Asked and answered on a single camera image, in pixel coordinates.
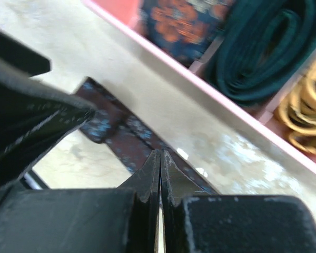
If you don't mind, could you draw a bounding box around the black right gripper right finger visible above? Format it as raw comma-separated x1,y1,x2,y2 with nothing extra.
160,151,316,252

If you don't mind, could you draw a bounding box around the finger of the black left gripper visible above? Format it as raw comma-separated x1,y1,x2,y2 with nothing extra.
0,31,51,76
0,59,96,189

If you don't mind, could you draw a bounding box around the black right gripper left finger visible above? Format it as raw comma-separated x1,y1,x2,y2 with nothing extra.
0,150,160,252

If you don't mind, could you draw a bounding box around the maroon blue-flowered tie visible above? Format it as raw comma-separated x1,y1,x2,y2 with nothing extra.
75,77,217,194

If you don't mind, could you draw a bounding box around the pink divided organizer box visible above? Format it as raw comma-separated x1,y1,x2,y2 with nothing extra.
83,1,316,175

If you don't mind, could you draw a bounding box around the yellow patterned rolled tie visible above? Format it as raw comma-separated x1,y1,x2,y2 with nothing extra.
276,60,316,155

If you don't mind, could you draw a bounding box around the navy orange floral rolled tie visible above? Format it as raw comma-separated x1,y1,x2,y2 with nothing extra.
142,0,234,67

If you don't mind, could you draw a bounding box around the dark green rolled tie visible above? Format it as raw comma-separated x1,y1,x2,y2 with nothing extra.
205,0,316,107

